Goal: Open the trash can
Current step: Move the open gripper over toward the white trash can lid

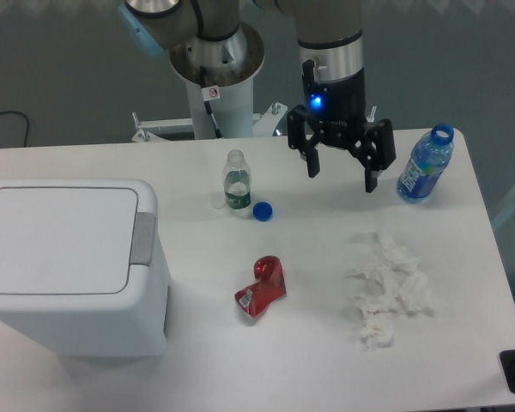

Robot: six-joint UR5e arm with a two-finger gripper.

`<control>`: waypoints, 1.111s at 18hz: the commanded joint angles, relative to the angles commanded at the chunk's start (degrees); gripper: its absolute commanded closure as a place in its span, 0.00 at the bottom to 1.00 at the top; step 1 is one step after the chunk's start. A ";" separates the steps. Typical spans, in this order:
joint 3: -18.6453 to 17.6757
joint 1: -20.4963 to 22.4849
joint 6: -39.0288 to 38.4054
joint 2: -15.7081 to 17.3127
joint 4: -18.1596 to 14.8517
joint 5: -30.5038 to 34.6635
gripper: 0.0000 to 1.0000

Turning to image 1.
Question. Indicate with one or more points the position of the crumpled white tissue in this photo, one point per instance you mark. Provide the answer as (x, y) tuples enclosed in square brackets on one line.
[(395, 284)]

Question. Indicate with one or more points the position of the clear empty plastic bottle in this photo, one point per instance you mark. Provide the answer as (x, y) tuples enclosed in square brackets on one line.
[(237, 183)]

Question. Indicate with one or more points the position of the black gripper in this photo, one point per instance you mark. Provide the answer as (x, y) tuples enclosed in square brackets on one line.
[(335, 116)]

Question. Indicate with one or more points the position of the crushed red can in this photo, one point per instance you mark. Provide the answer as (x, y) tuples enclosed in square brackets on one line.
[(268, 287)]

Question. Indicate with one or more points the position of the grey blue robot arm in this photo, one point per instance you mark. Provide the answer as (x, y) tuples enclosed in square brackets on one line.
[(217, 55)]

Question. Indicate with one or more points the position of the blue plastic bottle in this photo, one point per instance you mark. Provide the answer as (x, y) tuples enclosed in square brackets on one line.
[(428, 160)]

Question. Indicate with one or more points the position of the blue bottle cap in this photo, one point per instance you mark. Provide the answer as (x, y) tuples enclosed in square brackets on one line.
[(262, 211)]

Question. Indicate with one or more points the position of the white bottle cap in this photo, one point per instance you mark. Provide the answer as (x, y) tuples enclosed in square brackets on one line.
[(217, 203)]

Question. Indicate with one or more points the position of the white trash can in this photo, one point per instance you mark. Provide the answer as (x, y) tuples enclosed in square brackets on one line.
[(82, 268)]

